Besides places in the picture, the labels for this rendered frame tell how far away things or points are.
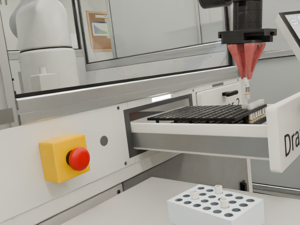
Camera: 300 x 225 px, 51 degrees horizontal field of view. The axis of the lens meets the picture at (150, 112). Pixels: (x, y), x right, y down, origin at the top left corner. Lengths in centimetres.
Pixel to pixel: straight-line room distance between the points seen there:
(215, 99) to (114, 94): 43
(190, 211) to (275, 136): 18
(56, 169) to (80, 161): 4
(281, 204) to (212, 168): 52
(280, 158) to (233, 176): 70
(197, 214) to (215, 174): 63
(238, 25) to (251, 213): 36
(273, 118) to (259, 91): 195
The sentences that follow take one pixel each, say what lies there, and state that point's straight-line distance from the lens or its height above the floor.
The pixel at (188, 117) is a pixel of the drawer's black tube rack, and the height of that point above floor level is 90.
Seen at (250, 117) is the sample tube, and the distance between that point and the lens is 72.
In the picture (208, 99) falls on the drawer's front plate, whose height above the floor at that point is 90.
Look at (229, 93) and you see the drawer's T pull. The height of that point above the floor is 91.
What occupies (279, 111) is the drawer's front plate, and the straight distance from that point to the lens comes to 55.
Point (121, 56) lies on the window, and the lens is 75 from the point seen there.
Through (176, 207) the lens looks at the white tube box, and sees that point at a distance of 52.
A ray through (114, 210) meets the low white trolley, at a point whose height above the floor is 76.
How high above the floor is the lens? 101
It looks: 7 degrees down
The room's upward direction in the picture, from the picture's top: 7 degrees counter-clockwise
